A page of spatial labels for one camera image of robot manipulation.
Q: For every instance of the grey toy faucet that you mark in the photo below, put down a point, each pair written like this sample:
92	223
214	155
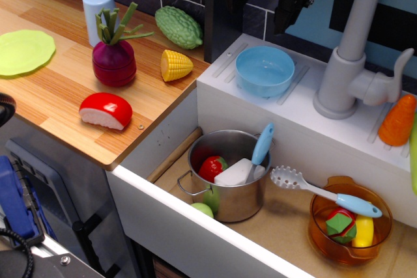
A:
346	80

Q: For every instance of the orange transparent pot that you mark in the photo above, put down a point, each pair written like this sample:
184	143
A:
346	254

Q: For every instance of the white toy sink unit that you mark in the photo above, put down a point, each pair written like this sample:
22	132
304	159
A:
157	215

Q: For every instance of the green toy bitter gourd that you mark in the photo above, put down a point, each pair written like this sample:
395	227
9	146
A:
179	27

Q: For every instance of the light green toy vegetable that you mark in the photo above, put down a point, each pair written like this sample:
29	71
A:
412	155

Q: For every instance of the green toy apple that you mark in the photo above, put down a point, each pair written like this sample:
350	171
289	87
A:
204	208

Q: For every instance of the yellow toy corn piece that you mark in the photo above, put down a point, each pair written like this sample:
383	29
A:
174	65

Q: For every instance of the yellow toy banana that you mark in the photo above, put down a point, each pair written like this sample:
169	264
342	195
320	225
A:
364	232

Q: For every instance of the black oven door handle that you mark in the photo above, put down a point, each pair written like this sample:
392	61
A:
82	231

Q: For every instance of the stainless steel pot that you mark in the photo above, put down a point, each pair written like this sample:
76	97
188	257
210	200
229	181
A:
229	203

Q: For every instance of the red toy pepper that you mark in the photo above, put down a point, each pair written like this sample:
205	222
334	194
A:
212	167

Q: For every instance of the orange toy carrot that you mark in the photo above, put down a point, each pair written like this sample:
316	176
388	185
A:
396	128

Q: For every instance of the white toy block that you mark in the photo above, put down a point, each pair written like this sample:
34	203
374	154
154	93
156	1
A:
235	175

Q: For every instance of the red green toy strawberry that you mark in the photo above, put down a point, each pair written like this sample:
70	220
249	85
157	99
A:
340	225

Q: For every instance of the lime green plastic plate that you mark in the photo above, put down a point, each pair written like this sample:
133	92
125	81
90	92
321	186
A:
25	51

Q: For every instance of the purple toy beet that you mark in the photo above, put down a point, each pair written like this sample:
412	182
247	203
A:
114	62

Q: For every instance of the light blue plastic bowl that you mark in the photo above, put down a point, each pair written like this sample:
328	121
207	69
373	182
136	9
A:
264	71

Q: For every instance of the black round knob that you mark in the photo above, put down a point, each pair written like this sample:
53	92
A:
8	108

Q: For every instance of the white pasta spoon blue handle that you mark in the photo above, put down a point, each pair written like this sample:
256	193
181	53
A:
288	178

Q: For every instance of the blue handled white spatula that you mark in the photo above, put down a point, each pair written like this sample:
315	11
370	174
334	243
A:
261	149

